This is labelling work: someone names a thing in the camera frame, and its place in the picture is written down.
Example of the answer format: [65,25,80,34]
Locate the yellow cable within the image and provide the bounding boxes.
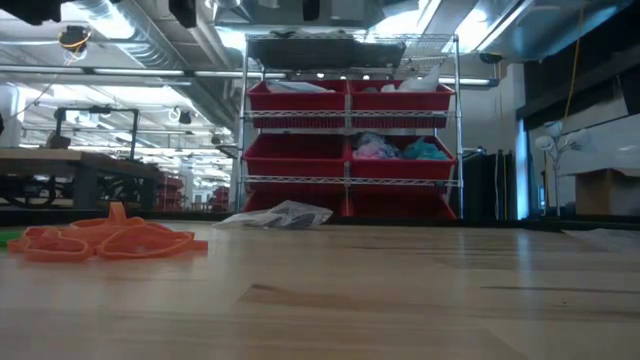
[563,9,585,121]

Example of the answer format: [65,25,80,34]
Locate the teal cloth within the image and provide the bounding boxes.
[402,138,450,162]

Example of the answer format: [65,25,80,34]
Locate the orange rubber band pile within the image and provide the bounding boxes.
[7,201,210,264]

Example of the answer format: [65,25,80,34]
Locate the clear zip bag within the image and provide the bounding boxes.
[213,199,335,231]
[562,227,640,257]

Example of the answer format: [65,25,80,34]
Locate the black aluminium table frame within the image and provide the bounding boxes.
[0,207,640,232]

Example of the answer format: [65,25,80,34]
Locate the cardboard box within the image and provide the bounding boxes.
[573,168,640,217]

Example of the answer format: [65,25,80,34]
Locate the green rubber band pile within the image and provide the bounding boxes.
[0,229,24,249]

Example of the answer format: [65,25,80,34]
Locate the white floor lamp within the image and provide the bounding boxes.
[533,119,589,217]

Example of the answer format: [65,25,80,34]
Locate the black panels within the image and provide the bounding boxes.
[462,148,517,221]

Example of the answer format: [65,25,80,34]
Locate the black plastic bin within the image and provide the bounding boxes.
[247,37,359,71]
[355,42,407,70]

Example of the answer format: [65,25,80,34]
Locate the dark work table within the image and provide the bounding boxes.
[0,148,165,211]

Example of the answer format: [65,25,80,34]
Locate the white plastic bag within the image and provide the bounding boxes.
[380,67,441,94]

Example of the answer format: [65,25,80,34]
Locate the red plastic bin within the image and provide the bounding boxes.
[345,189,458,220]
[348,79,455,129]
[247,79,350,129]
[347,133,458,181]
[243,187,347,219]
[242,132,350,179]

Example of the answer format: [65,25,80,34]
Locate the pink cloth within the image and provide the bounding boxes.
[352,142,401,161]

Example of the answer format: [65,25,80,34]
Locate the white cloth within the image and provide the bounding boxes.
[266,80,335,94]

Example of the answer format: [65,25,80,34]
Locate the chrome wire shelf cart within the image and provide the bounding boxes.
[235,32,465,221]

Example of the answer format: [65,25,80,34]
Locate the grey cloth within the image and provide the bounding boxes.
[355,131,396,149]

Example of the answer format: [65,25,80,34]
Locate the ceiling cable reel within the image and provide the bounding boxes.
[58,24,94,66]

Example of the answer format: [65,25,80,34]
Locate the black tube stand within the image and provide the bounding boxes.
[53,106,141,161]

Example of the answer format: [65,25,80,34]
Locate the grey ceiling air unit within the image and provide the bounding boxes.
[213,0,387,30]

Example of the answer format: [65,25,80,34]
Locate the silver ceiling duct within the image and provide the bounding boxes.
[64,0,236,71]

